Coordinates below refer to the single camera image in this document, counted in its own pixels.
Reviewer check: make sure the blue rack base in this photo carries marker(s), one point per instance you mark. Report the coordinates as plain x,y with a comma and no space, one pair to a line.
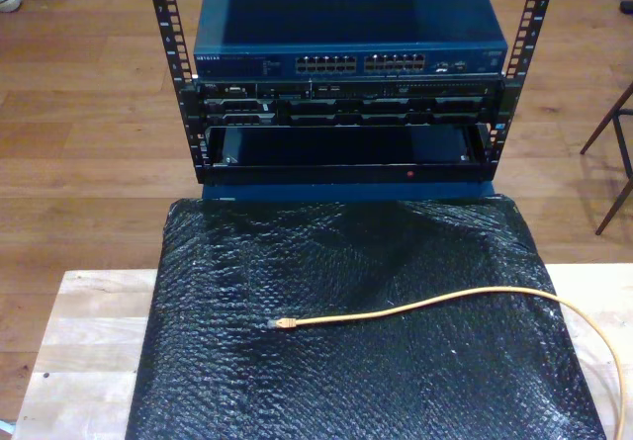
346,193

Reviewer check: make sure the black rack server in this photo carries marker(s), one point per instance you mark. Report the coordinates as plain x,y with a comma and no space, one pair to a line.
346,104

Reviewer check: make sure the black bubble-wrap mat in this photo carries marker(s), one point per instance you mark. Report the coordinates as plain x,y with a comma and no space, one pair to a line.
346,371

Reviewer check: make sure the dark wooden stool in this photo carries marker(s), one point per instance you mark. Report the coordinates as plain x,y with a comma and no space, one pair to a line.
618,128

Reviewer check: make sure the blue network switch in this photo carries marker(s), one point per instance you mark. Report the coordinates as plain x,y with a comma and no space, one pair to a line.
346,15

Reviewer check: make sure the black perforated rack post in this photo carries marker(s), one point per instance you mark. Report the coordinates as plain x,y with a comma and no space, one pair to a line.
168,25
536,5

